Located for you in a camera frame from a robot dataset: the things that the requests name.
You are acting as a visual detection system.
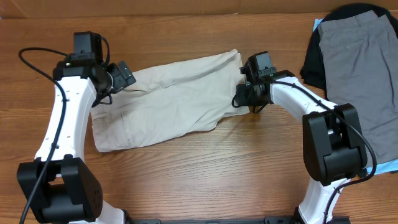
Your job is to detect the light blue garment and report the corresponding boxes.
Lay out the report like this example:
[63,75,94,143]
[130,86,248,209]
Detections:
[312,17,398,176]

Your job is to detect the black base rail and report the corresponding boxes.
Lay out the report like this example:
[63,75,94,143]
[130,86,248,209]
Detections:
[124,214,352,224]

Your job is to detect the beige khaki shorts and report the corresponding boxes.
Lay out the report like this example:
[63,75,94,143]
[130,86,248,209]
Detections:
[91,49,249,152]

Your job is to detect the black garment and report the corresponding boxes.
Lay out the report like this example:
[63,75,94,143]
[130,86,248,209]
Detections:
[300,2,397,91]

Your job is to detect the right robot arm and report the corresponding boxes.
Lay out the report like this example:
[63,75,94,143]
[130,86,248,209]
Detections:
[232,52,368,223]

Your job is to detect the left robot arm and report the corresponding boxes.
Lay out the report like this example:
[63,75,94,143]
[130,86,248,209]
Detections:
[17,31,136,224]

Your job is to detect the grey shorts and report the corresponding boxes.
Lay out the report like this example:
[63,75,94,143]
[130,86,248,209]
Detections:
[317,9,398,166]

